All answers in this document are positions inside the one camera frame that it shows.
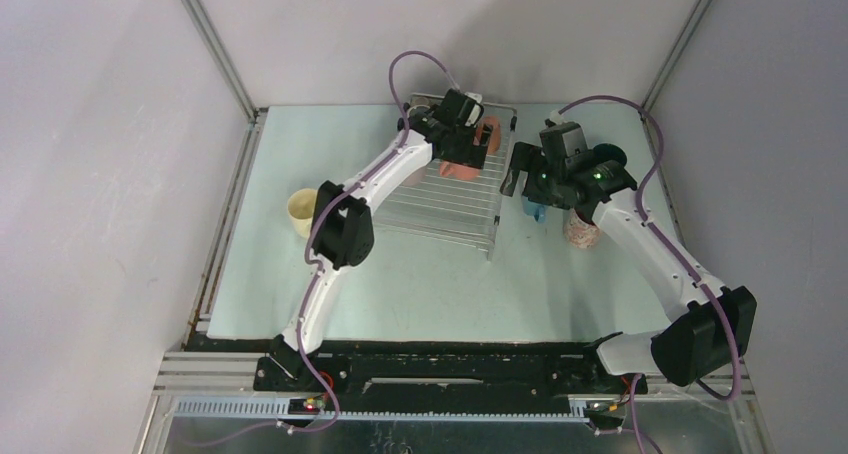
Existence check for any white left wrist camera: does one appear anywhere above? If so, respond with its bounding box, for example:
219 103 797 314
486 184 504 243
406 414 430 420
464 92 483 105

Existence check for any purple cable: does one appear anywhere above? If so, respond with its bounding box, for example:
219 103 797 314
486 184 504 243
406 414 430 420
556 95 743 454
294 50 462 436

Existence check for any white wire dish rack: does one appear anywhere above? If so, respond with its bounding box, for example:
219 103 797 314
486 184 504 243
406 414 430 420
374 102 518 260

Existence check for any light blue dotted mug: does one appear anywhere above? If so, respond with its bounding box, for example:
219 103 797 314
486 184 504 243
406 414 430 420
521 196 547 224

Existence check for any grey cable duct strip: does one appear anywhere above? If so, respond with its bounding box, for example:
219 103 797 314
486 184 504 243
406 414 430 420
172 396 589 423

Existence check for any grey mug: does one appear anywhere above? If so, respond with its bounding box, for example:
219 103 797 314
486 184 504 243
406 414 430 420
407 104 433 125

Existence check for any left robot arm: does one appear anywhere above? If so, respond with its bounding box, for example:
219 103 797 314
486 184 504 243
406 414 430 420
271 88 490 391

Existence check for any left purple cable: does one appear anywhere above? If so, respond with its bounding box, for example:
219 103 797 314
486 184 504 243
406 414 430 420
294 50 462 436

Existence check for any small terracotta cup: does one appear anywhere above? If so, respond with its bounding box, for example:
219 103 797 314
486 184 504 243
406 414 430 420
475 116 502 155

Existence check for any dark teal mug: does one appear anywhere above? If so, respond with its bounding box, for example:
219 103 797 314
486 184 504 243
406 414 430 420
592 143 628 167

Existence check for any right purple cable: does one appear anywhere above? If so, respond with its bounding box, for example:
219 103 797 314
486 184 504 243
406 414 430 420
556 95 743 454

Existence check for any pink ghost pattern mug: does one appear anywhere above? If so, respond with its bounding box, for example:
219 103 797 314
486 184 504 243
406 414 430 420
563 210 602 250

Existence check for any salmon pink mug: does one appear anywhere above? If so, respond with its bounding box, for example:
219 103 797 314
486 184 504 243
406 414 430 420
438 161 481 181

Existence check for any cream mug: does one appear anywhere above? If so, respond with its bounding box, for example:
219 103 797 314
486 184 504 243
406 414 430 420
286 188 318 239

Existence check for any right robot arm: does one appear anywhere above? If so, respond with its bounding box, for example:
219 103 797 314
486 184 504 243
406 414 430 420
500 122 757 392

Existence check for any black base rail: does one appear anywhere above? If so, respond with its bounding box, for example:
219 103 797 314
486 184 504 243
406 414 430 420
253 337 648 414

